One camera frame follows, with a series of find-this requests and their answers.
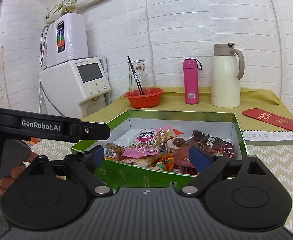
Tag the cream thermal jug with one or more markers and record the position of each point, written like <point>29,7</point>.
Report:
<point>226,74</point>

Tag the brown egg snack packet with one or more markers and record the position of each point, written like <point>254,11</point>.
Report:
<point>172,145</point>

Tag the black straw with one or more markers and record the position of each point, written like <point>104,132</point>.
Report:
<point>135,77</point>

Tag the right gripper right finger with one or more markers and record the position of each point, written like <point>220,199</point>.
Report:
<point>209,169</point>

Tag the clear brown meat snack packet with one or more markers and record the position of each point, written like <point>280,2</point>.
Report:
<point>113,152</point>

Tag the white water dispenser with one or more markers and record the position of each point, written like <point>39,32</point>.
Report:
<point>76,88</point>

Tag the potted plant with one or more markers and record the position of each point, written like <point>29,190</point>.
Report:
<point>66,6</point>

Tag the red envelope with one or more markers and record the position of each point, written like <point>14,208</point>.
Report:
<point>269,118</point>

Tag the white water purifier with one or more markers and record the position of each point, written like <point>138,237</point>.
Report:
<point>66,40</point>

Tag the pink-labelled seed bag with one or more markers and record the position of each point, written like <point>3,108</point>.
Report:
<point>149,142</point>

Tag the person's left hand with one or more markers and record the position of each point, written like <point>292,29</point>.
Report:
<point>15,172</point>

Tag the red-white snack in box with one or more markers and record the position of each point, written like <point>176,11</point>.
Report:
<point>165,163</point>

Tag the dark red snack bag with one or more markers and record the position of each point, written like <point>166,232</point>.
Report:
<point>209,143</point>

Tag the glass carafe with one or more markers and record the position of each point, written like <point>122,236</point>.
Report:
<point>140,70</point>

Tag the yellow-green cloth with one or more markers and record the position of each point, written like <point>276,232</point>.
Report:
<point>173,100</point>

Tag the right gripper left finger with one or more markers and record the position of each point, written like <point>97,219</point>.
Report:
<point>83,166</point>

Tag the red plastic basket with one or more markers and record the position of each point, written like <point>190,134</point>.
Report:
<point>136,100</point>

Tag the pink thermos bottle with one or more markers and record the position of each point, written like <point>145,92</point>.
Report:
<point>191,87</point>

